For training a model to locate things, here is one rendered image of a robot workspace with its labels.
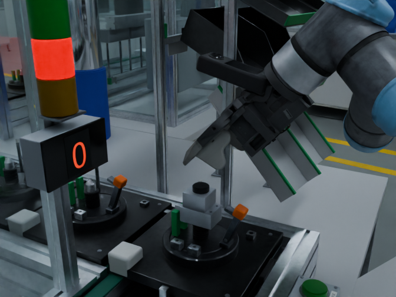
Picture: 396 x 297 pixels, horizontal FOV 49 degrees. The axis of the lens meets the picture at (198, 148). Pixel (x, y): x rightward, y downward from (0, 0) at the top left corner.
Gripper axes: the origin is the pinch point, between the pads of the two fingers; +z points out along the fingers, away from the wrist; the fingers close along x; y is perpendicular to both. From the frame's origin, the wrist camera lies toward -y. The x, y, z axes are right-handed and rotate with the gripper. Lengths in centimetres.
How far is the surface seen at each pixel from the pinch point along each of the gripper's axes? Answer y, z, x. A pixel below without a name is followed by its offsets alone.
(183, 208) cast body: 5.9, 9.3, -2.1
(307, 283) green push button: 28.3, 0.5, -1.5
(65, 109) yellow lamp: -13.8, -2.2, -20.2
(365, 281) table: 41.2, 4.1, 19.5
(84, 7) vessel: -67, 35, 56
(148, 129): -29, 66, 78
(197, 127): -17, 55, 90
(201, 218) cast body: 9.3, 7.6, -2.2
